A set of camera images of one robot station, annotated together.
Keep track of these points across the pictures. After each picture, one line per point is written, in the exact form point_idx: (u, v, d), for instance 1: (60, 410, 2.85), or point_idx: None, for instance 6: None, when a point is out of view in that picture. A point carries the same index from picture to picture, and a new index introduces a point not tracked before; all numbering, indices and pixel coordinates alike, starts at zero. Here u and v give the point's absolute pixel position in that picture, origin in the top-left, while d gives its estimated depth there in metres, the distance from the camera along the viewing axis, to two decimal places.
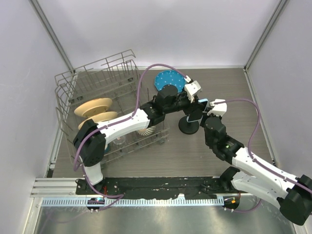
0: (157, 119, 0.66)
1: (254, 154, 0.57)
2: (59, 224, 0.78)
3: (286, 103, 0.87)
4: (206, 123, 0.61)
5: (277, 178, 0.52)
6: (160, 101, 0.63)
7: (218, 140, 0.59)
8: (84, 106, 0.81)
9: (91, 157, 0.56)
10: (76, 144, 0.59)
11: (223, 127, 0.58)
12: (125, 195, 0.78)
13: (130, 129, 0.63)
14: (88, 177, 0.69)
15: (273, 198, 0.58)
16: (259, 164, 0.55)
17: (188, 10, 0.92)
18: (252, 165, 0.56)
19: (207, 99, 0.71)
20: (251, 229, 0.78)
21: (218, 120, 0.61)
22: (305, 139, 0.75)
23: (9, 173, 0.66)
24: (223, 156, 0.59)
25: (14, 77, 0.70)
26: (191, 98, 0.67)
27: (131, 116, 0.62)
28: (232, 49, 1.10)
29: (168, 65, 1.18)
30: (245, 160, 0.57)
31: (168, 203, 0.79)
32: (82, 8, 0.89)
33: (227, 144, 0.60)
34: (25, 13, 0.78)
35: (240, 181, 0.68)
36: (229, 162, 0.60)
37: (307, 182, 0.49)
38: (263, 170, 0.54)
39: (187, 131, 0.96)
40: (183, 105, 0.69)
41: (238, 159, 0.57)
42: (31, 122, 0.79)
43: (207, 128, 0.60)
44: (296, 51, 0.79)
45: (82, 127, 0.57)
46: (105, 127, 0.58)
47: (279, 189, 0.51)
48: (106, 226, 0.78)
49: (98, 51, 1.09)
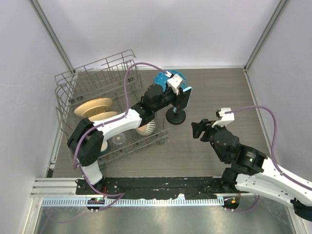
0: (148, 118, 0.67)
1: (281, 167, 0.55)
2: (59, 223, 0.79)
3: (286, 103, 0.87)
4: (217, 139, 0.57)
5: (306, 191, 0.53)
6: (148, 101, 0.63)
7: (235, 153, 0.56)
8: (84, 106, 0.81)
9: (88, 156, 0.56)
10: (71, 144, 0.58)
11: (235, 139, 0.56)
12: (125, 195, 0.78)
13: (124, 127, 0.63)
14: (87, 177, 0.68)
15: (287, 201, 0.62)
16: (290, 179, 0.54)
17: (188, 10, 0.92)
18: (280, 180, 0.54)
19: (190, 87, 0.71)
20: (251, 229, 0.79)
21: (228, 132, 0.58)
22: (305, 139, 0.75)
23: (9, 173, 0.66)
24: (245, 169, 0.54)
25: (14, 77, 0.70)
26: (176, 90, 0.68)
27: (125, 115, 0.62)
28: (231, 49, 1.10)
29: (168, 65, 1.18)
30: (273, 174, 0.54)
31: (168, 203, 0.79)
32: (81, 8, 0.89)
33: (249, 156, 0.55)
34: (25, 12, 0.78)
35: (245, 184, 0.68)
36: (254, 174, 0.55)
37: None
38: (291, 184, 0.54)
39: (174, 121, 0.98)
40: (170, 99, 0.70)
41: (266, 174, 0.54)
42: (31, 122, 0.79)
43: (218, 145, 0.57)
44: (296, 51, 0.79)
45: (77, 126, 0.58)
46: (101, 126, 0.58)
47: (307, 201, 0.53)
48: (106, 226, 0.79)
49: (97, 51, 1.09)
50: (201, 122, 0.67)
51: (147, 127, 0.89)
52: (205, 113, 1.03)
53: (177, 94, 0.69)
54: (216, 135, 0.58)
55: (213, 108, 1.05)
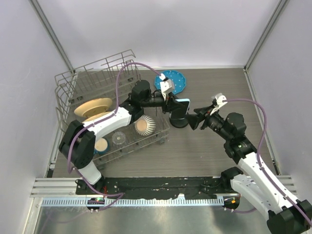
0: (137, 114, 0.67)
1: (263, 163, 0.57)
2: (59, 223, 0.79)
3: (285, 103, 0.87)
4: (228, 117, 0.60)
5: (277, 193, 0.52)
6: (136, 97, 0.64)
7: (234, 136, 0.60)
8: (83, 106, 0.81)
9: (83, 157, 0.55)
10: (63, 148, 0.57)
11: (243, 127, 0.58)
12: (126, 195, 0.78)
13: (114, 126, 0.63)
14: (87, 178, 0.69)
15: (265, 209, 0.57)
16: (265, 175, 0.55)
17: (188, 9, 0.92)
18: (258, 173, 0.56)
19: (188, 100, 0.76)
20: (250, 229, 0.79)
21: (242, 118, 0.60)
22: (305, 140, 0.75)
23: (9, 173, 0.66)
24: (232, 153, 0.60)
25: (14, 77, 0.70)
26: (165, 95, 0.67)
27: (114, 114, 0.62)
28: (232, 49, 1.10)
29: (168, 65, 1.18)
30: (252, 165, 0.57)
31: (168, 203, 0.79)
32: (81, 8, 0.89)
33: (240, 144, 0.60)
34: (25, 12, 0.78)
35: (239, 183, 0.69)
36: (237, 161, 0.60)
37: (307, 207, 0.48)
38: (265, 181, 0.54)
39: (177, 125, 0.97)
40: (159, 102, 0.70)
41: (245, 162, 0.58)
42: (31, 122, 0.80)
43: (227, 122, 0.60)
44: (296, 51, 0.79)
45: (67, 129, 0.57)
46: (91, 126, 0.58)
47: (275, 204, 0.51)
48: (106, 226, 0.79)
49: (97, 51, 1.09)
50: (200, 113, 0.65)
51: (147, 126, 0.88)
52: None
53: (165, 99, 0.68)
54: (230, 114, 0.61)
55: None
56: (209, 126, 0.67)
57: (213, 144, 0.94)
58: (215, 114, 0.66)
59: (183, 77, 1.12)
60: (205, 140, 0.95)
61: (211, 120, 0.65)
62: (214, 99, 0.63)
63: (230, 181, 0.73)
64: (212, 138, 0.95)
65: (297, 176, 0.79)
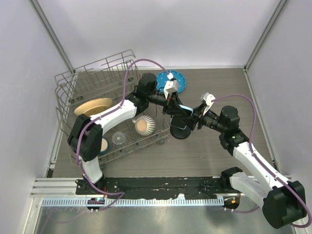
0: (143, 107, 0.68)
1: (255, 149, 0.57)
2: (59, 224, 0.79)
3: (285, 103, 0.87)
4: (223, 109, 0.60)
5: (267, 175, 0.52)
6: (142, 88, 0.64)
7: (228, 128, 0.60)
8: (84, 106, 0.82)
9: (91, 149, 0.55)
10: (71, 142, 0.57)
11: (236, 119, 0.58)
12: (125, 195, 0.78)
13: (120, 118, 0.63)
14: (89, 176, 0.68)
15: (261, 198, 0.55)
16: (257, 160, 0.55)
17: (188, 10, 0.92)
18: (250, 159, 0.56)
19: (191, 109, 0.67)
20: (250, 229, 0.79)
21: (236, 110, 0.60)
22: (305, 139, 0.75)
23: (9, 173, 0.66)
24: (226, 145, 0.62)
25: (14, 77, 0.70)
26: (166, 93, 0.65)
27: (119, 106, 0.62)
28: (232, 49, 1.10)
29: (168, 66, 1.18)
30: (244, 152, 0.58)
31: (168, 203, 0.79)
32: (82, 8, 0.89)
33: (234, 135, 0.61)
34: (25, 12, 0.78)
35: (238, 178, 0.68)
36: (231, 152, 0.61)
37: (298, 188, 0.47)
38: (257, 165, 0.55)
39: (178, 135, 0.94)
40: (160, 100, 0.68)
41: (238, 149, 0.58)
42: (31, 121, 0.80)
43: (222, 114, 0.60)
44: (296, 51, 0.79)
45: (75, 123, 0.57)
46: (98, 119, 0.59)
47: (267, 186, 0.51)
48: (106, 226, 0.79)
49: (97, 51, 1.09)
50: (194, 115, 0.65)
51: (147, 126, 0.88)
52: None
53: (166, 98, 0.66)
54: (225, 107, 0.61)
55: (213, 108, 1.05)
56: (205, 125, 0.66)
57: (213, 144, 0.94)
58: (209, 112, 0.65)
59: (183, 77, 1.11)
60: (205, 139, 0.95)
61: (206, 119, 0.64)
62: (203, 100, 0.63)
63: (229, 179, 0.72)
64: (212, 138, 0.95)
65: (297, 176, 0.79)
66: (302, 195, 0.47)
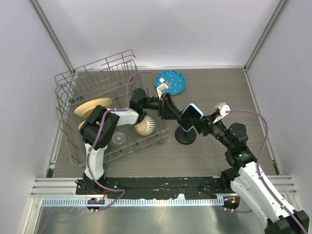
0: (141, 116, 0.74)
1: (263, 173, 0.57)
2: (59, 224, 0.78)
3: (286, 103, 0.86)
4: (231, 126, 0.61)
5: (274, 202, 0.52)
6: (134, 106, 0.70)
7: (235, 146, 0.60)
8: (84, 106, 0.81)
9: (107, 135, 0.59)
10: (85, 129, 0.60)
11: (244, 138, 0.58)
12: (126, 195, 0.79)
13: (124, 120, 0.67)
14: (92, 170, 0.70)
15: (264, 217, 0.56)
16: (264, 185, 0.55)
17: (188, 10, 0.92)
18: (256, 182, 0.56)
19: (201, 113, 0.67)
20: (251, 229, 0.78)
21: (244, 128, 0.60)
22: (306, 139, 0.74)
23: (9, 173, 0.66)
24: (233, 162, 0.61)
25: (14, 77, 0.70)
26: (160, 93, 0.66)
27: (126, 108, 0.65)
28: (231, 49, 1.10)
29: (168, 65, 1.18)
30: (251, 174, 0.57)
31: (168, 203, 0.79)
32: (82, 8, 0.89)
33: (241, 153, 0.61)
34: (25, 13, 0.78)
35: (240, 185, 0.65)
36: (238, 170, 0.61)
37: (303, 218, 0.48)
38: (264, 190, 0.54)
39: (184, 141, 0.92)
40: (156, 106, 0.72)
41: (245, 170, 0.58)
42: (31, 121, 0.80)
43: (230, 132, 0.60)
44: (296, 50, 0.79)
45: (93, 111, 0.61)
46: (114, 110, 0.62)
47: (272, 213, 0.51)
48: (106, 226, 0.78)
49: (97, 51, 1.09)
50: (206, 119, 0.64)
51: (147, 126, 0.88)
52: (205, 114, 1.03)
53: (160, 99, 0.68)
54: (233, 125, 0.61)
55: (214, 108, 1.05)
56: (211, 134, 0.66)
57: (213, 144, 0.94)
58: (219, 123, 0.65)
59: (183, 77, 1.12)
60: (206, 140, 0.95)
61: (214, 128, 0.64)
62: (217, 108, 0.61)
63: (231, 183, 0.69)
64: (212, 137, 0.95)
65: (297, 175, 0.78)
66: (306, 224, 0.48)
